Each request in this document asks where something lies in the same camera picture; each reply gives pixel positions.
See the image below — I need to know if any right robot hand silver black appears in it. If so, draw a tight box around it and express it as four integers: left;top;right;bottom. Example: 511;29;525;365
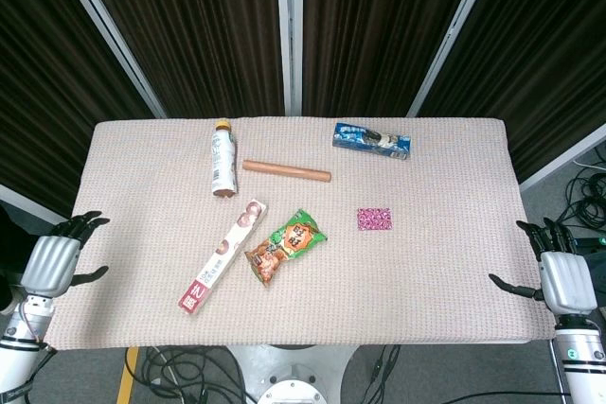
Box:
488;217;597;316

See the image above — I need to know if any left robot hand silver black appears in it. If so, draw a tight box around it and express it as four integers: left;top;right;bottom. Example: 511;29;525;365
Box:
21;210;111;300

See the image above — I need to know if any pink patterned square tile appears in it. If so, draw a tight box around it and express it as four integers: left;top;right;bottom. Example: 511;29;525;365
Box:
356;207;393;231

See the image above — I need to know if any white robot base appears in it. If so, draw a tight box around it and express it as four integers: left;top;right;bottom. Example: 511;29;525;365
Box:
226;344;359;404

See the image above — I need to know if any yellow floor tape strip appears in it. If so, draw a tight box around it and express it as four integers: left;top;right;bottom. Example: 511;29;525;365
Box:
116;346;141;404

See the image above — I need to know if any pink waffle table cloth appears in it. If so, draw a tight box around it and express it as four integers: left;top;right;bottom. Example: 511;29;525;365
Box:
42;115;556;352

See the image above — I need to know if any dark pleated curtain panel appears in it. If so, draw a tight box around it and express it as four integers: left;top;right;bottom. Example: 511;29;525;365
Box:
416;0;606;184
73;0;285;119
0;0;157;219
302;0;484;117

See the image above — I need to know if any long white baking paper box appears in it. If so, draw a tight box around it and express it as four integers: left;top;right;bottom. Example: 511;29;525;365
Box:
177;199;269;316

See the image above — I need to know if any white bottle yellow cap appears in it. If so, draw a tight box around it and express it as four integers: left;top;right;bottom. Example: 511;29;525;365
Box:
210;120;239;200

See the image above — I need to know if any green snack bag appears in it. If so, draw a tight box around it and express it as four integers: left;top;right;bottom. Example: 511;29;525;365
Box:
243;208;329;288

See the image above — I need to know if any blue cookie box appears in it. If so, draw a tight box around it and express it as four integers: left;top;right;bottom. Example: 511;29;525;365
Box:
331;121;412;162

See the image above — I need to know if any brown wooden rolling pin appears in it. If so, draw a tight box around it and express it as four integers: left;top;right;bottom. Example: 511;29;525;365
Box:
241;159;332;184

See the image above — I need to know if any white partition frame rail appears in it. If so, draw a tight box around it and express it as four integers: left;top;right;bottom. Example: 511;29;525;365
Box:
0;184;67;226
518;122;606;193

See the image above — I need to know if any black cable tangle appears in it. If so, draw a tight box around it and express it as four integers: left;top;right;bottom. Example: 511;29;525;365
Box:
551;146;606;239
136;345;266;404

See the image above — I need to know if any black cable with inline box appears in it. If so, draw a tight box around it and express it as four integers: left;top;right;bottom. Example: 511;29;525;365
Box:
362;345;403;404

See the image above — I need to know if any white partition frame post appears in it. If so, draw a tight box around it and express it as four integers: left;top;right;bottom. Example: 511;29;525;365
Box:
406;0;503;117
276;0;304;116
46;0;168;119

